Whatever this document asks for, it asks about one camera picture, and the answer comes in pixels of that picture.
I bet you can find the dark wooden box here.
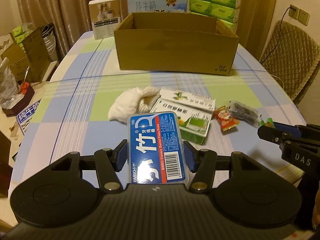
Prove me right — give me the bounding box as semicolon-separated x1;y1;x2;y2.
2;82;35;117

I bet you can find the chair with quilted cover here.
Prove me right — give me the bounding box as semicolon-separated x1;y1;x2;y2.
259;20;320;103

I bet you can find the blue milk carton with handle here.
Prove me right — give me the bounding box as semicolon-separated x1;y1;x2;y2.
127;0;188;14

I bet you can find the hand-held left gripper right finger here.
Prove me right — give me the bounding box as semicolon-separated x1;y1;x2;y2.
183;141;266;193

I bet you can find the cardboard box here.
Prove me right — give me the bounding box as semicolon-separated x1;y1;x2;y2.
114;12;239;77

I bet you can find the green sided medicine box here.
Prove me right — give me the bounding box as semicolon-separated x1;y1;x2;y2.
150;99;213;145

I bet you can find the white knitted towel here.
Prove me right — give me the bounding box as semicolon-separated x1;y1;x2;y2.
108;86;162;124

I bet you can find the wall socket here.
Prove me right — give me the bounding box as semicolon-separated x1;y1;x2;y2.
289;4;310;26

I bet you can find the clear packet of dark pieces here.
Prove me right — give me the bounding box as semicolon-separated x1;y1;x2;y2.
229;100;260;127

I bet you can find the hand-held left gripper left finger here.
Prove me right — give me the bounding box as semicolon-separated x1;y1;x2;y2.
50;139;128;193

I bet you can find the stack of green tissue packs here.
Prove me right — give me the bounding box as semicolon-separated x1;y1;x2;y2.
188;0;242;32

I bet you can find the blue dental floss pick box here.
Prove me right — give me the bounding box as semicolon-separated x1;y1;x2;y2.
127;112;186;184

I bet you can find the red snack packet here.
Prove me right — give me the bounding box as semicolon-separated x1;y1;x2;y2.
212;105;241;132

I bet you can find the small pile of tissue packs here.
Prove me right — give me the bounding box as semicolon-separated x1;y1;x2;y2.
12;22;33;51

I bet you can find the blue milk carton lying flat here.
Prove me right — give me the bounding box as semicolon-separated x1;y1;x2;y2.
15;97;42;137

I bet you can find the white plastic bag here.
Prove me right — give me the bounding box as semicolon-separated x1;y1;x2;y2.
0;57;19;105

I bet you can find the white and green flat box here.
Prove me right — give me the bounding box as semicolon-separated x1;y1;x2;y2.
160;88;217;111

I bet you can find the black power cable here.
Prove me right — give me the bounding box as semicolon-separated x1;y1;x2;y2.
259;5;298;63

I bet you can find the white product box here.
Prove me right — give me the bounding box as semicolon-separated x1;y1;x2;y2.
88;0;122;40

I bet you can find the stack of metal plates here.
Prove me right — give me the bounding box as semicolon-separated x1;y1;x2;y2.
41;24;57;55

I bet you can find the green wrapped candy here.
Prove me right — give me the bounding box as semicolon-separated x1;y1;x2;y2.
259;117;275;128

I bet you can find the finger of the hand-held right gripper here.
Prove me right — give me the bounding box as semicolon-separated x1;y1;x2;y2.
273;122;304;137
257;125;285;145

